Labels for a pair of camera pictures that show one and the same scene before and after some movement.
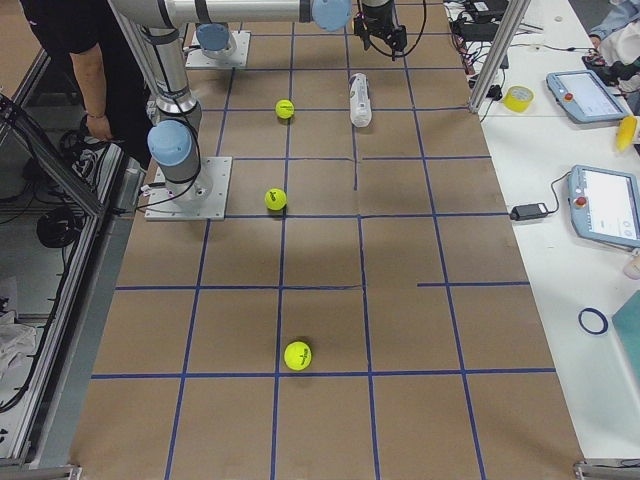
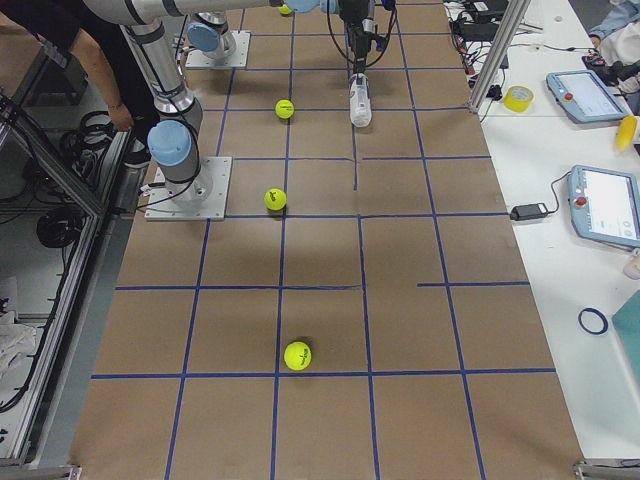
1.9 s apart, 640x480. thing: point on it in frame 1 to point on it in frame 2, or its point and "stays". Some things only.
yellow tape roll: x=518 y=98 stays
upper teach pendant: x=586 y=96 stays
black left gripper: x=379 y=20 to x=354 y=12
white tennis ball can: x=360 y=100 stays
